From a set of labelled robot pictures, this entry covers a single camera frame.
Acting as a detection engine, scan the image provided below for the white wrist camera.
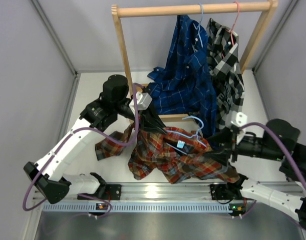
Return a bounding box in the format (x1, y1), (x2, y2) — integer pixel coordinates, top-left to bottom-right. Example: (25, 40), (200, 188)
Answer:
(129, 92), (152, 114)
(230, 111), (247, 144)

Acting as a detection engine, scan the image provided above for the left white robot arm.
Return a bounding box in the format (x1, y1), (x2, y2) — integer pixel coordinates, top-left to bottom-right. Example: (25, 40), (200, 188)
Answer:
(24, 74), (166, 204)

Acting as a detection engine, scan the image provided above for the blue hanger with shirt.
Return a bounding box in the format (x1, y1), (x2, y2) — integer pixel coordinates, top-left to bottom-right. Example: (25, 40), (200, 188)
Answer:
(196, 3), (204, 48)

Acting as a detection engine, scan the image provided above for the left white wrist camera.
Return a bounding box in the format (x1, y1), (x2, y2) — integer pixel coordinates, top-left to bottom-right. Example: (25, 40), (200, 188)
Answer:
(129, 92), (152, 114)

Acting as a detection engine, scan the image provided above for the wooden clothes rack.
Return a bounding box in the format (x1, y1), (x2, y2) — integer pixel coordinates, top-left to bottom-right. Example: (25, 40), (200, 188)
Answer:
(111, 0), (279, 123)

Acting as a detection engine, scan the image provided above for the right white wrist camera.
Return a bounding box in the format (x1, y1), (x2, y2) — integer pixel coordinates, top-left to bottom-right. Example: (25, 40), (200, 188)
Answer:
(230, 111), (247, 144)

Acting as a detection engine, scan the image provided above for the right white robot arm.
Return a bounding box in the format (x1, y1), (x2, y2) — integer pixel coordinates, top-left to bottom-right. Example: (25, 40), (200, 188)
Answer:
(204, 112), (306, 230)

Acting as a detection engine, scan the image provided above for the red brown plaid shirt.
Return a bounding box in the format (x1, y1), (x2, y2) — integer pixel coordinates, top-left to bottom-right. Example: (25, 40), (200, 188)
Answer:
(94, 123), (240, 185)

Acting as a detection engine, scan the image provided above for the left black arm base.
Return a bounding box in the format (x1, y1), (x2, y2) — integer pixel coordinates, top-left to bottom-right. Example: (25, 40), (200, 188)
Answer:
(77, 172), (122, 219)

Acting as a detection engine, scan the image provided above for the aluminium mounting rail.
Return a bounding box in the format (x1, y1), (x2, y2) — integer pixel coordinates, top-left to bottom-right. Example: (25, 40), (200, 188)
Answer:
(40, 182), (303, 216)

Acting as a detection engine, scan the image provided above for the blue plaid shirt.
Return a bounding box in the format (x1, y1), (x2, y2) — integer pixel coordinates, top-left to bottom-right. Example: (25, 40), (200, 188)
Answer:
(148, 15), (217, 137)

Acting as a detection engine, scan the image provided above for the pink wire hanger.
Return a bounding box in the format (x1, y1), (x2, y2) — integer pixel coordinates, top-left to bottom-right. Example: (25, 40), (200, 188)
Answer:
(221, 1), (240, 58)

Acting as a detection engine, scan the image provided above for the black white plaid shirt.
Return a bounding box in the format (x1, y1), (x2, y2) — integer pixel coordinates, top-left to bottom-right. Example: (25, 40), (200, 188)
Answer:
(206, 18), (245, 132)

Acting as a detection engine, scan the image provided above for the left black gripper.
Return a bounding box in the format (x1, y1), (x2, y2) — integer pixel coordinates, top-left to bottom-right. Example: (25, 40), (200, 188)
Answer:
(114, 98), (169, 135)

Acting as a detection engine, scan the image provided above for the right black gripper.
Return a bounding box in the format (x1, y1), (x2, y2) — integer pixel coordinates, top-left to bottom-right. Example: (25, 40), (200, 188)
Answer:
(202, 126), (284, 167)

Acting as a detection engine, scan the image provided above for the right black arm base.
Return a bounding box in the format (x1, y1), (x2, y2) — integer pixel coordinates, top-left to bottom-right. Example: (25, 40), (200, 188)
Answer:
(209, 174), (258, 219)

